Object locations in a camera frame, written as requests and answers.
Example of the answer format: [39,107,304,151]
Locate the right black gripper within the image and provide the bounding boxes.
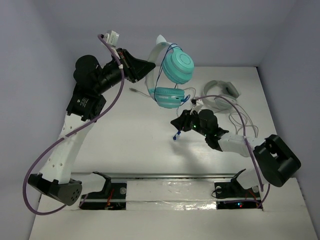
[170,108,209,137]

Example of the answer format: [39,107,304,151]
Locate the thin blue headphone cable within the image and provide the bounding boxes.
[152,42,193,141]

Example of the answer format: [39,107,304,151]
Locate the teal white cat-ear headphones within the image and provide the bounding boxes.
[145,34,195,109]

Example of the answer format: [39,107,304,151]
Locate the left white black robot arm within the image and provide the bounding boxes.
[27,48,156,206]

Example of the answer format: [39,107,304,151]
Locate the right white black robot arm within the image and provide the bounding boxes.
[170,109,301,197]

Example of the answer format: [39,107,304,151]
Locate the grey white gaming headset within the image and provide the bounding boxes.
[201,80,242,111]

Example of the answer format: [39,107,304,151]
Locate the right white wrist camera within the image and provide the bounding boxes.
[190,98,200,107]

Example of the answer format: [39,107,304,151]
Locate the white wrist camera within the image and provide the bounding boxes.
[103,30,120,48]
[190,98,200,107]

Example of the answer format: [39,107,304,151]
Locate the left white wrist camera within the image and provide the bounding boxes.
[103,30,120,48]

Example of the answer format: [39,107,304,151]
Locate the grey headset USB cable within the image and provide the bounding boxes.
[129,87,259,140]

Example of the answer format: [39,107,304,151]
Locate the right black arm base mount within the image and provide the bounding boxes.
[211,169,262,210]

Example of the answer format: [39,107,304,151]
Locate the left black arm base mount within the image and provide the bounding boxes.
[79,171,127,211]

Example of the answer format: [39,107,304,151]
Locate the metal base rail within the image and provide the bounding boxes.
[74,171,251,181]

